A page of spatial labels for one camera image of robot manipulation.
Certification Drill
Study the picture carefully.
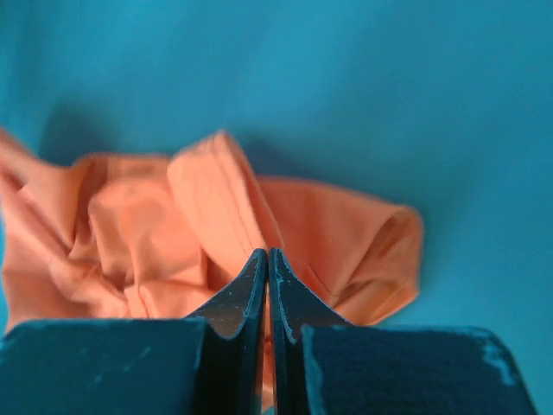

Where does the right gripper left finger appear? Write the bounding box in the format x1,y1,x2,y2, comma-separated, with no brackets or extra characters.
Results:
1,249,267,414

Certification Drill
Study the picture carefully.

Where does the orange t shirt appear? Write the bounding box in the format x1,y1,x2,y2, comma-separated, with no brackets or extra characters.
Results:
0,127,424,412

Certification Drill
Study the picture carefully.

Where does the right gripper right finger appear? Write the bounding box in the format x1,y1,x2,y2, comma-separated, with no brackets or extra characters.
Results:
269,249,536,414

